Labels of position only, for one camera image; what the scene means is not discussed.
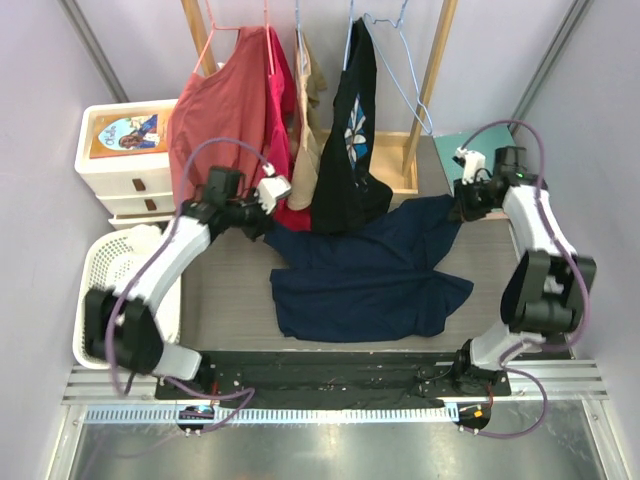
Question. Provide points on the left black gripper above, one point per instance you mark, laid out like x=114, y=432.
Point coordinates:
x=264, y=225

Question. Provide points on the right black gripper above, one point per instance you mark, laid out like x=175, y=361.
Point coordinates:
x=460, y=209

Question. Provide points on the navy blue t shirt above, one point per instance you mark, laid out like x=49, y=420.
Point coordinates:
x=379, y=283

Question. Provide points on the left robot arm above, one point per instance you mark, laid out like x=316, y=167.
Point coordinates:
x=120, y=322

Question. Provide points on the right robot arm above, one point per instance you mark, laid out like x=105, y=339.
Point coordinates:
x=544, y=301

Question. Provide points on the magenta pink hanging shirt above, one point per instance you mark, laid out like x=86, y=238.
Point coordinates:
x=282, y=106

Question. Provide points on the black printed hanging shirt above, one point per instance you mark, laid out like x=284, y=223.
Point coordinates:
x=347, y=196

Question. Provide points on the salmon red hanging shirt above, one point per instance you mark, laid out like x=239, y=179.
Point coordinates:
x=230, y=103

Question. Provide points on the beige hanging shirt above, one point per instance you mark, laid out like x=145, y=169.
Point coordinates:
x=310, y=82

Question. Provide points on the tan board under teal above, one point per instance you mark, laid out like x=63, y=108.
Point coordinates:
x=496, y=215

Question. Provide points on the wooden clothes rack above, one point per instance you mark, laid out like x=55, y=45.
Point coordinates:
x=395, y=158

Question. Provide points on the white cloth in basket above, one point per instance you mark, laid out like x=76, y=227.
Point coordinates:
x=144, y=236

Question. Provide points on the white drawer cabinet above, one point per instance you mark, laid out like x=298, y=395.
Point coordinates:
x=134, y=189

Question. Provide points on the white laundry basket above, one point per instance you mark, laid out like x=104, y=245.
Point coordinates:
x=108, y=261

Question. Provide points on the illustrated book on cabinet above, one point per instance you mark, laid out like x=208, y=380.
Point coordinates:
x=129, y=134

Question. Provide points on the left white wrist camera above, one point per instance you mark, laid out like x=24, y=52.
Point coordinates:
x=271, y=189

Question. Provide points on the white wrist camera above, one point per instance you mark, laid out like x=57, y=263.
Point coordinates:
x=271, y=189
x=471, y=161

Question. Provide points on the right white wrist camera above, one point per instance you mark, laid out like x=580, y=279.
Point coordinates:
x=471, y=161

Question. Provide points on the empty blue wire hanger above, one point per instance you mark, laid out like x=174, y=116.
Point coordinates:
x=401, y=66

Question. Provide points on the pink wire hanger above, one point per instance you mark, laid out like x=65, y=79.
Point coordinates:
x=214, y=41

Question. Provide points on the white slotted cable duct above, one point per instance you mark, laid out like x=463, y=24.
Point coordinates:
x=186, y=414

